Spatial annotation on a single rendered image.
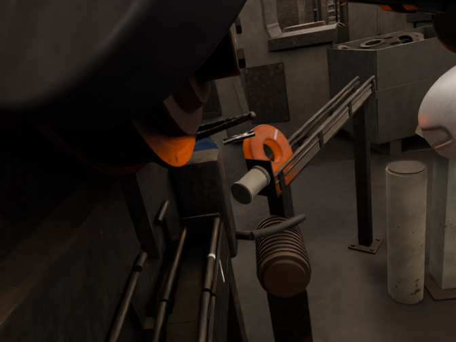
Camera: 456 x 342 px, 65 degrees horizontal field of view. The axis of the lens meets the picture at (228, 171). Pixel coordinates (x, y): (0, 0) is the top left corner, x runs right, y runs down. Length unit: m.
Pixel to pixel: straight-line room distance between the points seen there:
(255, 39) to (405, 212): 2.19
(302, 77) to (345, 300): 2.04
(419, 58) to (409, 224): 1.58
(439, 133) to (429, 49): 2.34
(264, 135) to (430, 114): 0.60
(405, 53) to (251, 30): 1.21
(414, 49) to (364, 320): 1.80
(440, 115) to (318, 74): 2.72
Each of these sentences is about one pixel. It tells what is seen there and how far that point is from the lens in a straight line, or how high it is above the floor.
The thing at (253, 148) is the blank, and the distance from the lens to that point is 0.92.
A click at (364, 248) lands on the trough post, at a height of 0.01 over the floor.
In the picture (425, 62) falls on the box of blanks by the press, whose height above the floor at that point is 0.60.
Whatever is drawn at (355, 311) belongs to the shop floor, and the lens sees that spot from 1.48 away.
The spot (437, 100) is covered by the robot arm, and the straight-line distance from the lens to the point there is 0.42.
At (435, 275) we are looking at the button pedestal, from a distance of 1.61.
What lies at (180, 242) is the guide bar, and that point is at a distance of 0.64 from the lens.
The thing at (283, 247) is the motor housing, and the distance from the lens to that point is 0.88.
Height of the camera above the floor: 1.03
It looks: 21 degrees down
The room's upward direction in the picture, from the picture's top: 11 degrees counter-clockwise
